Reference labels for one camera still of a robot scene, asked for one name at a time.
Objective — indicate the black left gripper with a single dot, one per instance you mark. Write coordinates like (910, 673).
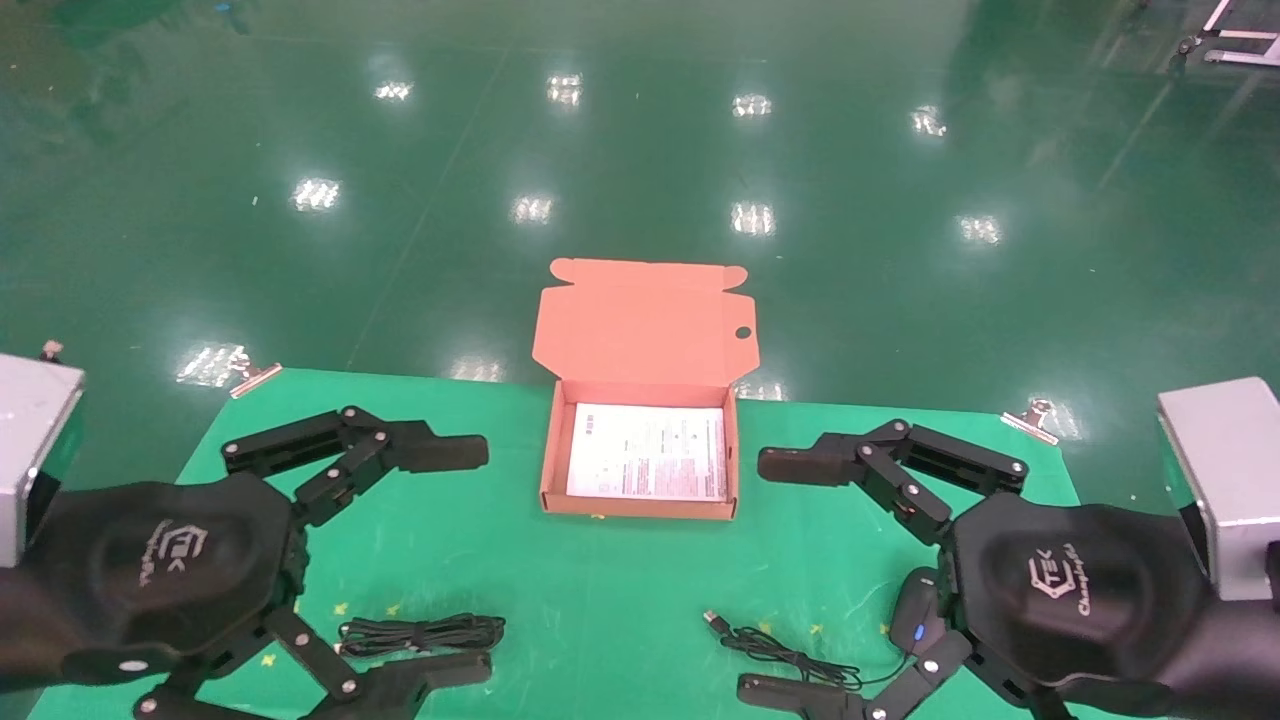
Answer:
(170, 570)

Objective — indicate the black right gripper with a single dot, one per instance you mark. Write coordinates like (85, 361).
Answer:
(1080, 590)

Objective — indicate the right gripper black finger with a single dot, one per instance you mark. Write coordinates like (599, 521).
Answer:
(800, 698)
(810, 462)

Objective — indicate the orange cardboard box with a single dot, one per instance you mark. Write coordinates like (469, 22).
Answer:
(640, 330)

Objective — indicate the white printed instruction sheet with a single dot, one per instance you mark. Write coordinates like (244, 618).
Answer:
(645, 450)

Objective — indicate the metal binder clip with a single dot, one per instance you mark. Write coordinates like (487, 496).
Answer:
(1030, 424)
(255, 380)

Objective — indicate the green table mat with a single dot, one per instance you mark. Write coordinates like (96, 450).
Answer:
(620, 600)

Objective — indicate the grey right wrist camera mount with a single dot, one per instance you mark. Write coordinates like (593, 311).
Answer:
(1230, 480)

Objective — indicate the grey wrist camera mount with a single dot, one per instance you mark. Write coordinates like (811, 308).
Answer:
(1230, 480)
(30, 440)

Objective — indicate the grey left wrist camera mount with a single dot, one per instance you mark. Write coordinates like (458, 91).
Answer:
(30, 440)

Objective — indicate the white metal cart frame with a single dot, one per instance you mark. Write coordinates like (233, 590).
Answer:
(1245, 57)

